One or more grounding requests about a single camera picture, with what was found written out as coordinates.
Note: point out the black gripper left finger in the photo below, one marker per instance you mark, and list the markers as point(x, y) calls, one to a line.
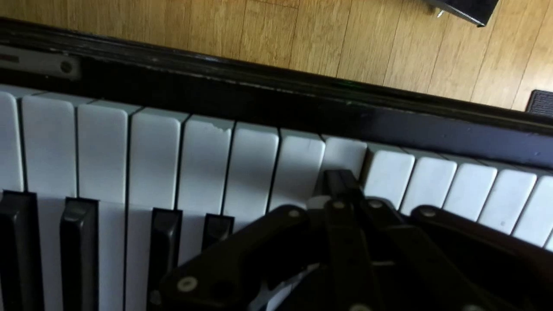
point(231, 274)

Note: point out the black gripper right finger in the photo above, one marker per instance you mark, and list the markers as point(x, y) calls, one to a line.
point(446, 262)

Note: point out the black digital piano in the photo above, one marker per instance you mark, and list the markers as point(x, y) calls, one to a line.
point(123, 162)

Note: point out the black table foot bar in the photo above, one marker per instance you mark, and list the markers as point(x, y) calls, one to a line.
point(473, 12)

